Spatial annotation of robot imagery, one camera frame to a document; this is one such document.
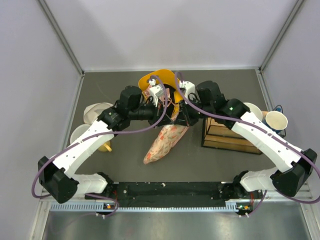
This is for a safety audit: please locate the white marble plate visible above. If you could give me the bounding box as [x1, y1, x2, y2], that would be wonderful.
[69, 124, 91, 145]

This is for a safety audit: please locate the blue paper cup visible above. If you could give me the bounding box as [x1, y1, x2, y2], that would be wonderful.
[262, 111, 288, 134]

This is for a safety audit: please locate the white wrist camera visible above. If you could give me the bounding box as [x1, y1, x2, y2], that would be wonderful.
[175, 80, 196, 103]
[146, 78, 165, 107]

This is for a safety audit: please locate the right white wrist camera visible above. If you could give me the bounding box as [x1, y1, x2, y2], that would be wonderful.
[175, 80, 196, 103]

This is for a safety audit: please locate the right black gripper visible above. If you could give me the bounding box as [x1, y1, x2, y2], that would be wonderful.
[174, 95, 214, 127]

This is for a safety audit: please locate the yellow mug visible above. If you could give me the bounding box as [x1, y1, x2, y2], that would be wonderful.
[97, 141, 112, 152]

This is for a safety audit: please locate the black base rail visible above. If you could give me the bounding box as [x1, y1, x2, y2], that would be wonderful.
[99, 181, 263, 208]

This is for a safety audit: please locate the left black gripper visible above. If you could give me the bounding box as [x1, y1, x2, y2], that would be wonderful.
[129, 97, 173, 128]

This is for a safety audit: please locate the floral mesh laundry bag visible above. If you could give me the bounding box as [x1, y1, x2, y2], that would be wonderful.
[143, 124, 190, 165]

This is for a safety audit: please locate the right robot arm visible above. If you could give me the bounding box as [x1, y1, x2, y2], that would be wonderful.
[174, 77, 320, 200]

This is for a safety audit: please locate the pink satin bra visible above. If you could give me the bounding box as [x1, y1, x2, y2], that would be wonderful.
[142, 84, 175, 107]

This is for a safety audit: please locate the yellow plastic basket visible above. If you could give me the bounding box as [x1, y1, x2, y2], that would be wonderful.
[138, 69, 183, 113]

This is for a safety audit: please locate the black bra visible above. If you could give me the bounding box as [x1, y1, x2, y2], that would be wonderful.
[164, 84, 179, 121]

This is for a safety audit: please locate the white mesh laundry bag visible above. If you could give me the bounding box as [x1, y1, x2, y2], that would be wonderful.
[83, 102, 113, 125]

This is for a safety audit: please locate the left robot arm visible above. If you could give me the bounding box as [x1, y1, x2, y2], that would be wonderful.
[36, 84, 169, 204]

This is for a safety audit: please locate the white ceramic bowl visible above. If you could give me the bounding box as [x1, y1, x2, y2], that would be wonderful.
[244, 102, 263, 121]

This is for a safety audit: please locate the wire and wood shelf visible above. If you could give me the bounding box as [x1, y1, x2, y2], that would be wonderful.
[201, 116, 287, 156]

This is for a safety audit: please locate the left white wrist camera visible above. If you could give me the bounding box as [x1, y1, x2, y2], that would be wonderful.
[146, 78, 165, 107]

